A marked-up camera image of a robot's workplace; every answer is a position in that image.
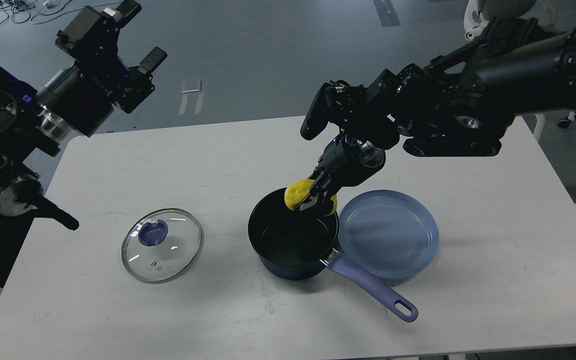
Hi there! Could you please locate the grey white office chair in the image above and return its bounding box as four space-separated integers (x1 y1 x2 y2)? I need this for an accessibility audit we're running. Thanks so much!
454 0 568 133

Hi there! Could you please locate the blue round plate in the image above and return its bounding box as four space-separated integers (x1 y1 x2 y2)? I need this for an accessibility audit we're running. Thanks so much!
338 189 440 281

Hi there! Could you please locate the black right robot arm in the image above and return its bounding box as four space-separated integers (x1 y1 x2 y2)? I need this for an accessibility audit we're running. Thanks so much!
285 14 576 217

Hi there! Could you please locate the dark blue saucepan purple handle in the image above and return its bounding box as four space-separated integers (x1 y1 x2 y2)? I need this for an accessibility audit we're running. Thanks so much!
247 187 419 322

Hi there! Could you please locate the yellow potato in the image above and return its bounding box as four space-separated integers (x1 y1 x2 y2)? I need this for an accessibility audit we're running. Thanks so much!
283 178 315 211

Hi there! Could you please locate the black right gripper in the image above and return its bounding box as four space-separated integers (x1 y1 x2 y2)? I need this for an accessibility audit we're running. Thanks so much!
299 136 386 217

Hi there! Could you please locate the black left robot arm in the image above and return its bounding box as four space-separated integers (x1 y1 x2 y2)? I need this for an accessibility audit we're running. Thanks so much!
0 0 167 234

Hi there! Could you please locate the cable bundle on floor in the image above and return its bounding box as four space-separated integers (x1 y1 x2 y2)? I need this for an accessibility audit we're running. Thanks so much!
0 0 119 31

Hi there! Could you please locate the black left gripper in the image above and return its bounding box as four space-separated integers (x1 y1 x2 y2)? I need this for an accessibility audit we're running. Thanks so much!
36 0 168 137

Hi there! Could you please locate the glass pot lid blue knob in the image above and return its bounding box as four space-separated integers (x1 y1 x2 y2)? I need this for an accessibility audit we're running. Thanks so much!
121 208 203 285

